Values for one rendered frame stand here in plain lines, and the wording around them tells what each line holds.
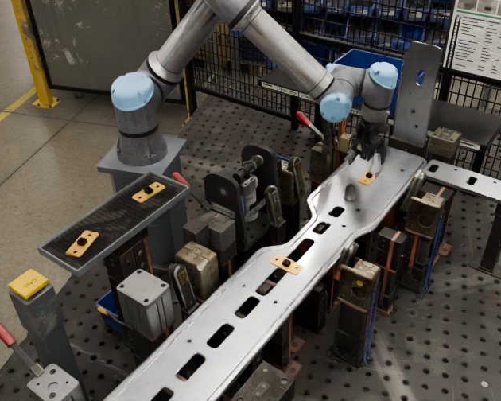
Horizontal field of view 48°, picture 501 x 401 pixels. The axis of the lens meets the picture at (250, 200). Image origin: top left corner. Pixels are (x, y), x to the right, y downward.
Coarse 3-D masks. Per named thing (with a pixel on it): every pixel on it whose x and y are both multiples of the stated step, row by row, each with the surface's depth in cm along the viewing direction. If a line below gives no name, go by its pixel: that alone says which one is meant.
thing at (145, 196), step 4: (152, 184) 145; (156, 184) 145; (160, 184) 145; (148, 188) 142; (152, 188) 143; (156, 188) 143; (160, 188) 143; (164, 188) 143; (140, 192) 142; (144, 192) 142; (148, 192) 141; (152, 192) 142; (156, 192) 142; (136, 196) 141; (140, 196) 141; (144, 196) 141; (148, 196) 141; (152, 196) 141; (140, 200) 139; (144, 200) 139
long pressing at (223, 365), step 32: (416, 160) 179; (320, 192) 167; (384, 192) 166; (352, 224) 155; (256, 256) 145; (288, 256) 146; (320, 256) 145; (224, 288) 137; (256, 288) 137; (288, 288) 137; (192, 320) 129; (224, 320) 129; (256, 320) 129; (160, 352) 122; (192, 352) 122; (224, 352) 122; (256, 352) 123; (128, 384) 116; (160, 384) 116; (192, 384) 116; (224, 384) 116
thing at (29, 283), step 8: (32, 272) 121; (16, 280) 119; (24, 280) 119; (32, 280) 119; (40, 280) 119; (48, 280) 119; (16, 288) 117; (24, 288) 117; (32, 288) 117; (40, 288) 118; (24, 296) 115
